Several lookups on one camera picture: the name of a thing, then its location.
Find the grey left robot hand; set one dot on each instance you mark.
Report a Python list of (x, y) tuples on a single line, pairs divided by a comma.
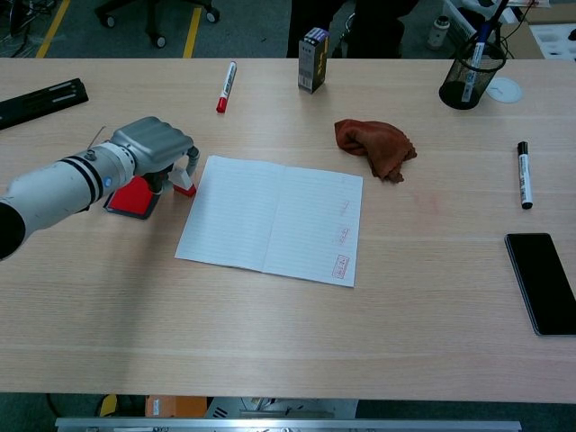
[(153, 141)]

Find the white stamp with red base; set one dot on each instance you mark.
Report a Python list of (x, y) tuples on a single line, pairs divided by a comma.
[(182, 182)]

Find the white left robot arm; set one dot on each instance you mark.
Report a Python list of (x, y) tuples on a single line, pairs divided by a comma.
[(54, 189)]

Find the red ink pad clear lid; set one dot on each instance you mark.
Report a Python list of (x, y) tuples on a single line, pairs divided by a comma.
[(130, 202)]

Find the red white marker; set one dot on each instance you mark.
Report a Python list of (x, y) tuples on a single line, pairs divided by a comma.
[(226, 85)]

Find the open white lined notebook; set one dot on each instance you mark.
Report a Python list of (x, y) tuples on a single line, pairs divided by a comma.
[(270, 216)]

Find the marker in pen holder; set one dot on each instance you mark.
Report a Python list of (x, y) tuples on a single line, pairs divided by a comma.
[(477, 49)]

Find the black white marker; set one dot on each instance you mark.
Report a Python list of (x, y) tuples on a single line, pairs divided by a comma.
[(525, 175)]

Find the black office chair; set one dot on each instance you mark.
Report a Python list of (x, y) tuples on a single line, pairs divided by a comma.
[(155, 18)]

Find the small grey and brown carton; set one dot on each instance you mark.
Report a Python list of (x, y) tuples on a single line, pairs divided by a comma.
[(311, 63)]

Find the brown crumpled cloth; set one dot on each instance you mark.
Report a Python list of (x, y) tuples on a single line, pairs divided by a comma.
[(373, 141)]

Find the person in black clothes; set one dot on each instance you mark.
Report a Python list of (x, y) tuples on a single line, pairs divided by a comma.
[(373, 27)]

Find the orange box under table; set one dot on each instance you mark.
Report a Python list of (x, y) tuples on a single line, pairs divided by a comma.
[(180, 406)]

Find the white bottle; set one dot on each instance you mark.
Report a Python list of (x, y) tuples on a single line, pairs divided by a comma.
[(438, 33)]

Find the black mesh pen holder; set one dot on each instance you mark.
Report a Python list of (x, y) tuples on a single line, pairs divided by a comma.
[(459, 90)]

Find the white round lid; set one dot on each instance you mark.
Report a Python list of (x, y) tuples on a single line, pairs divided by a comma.
[(506, 90)]

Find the cardboard box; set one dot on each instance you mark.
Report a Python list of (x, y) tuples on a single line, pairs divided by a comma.
[(522, 40)]

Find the black smartphone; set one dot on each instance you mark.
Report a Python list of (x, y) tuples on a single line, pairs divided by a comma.
[(542, 281)]

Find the aluminium rail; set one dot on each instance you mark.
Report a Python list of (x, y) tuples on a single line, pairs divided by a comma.
[(288, 425)]

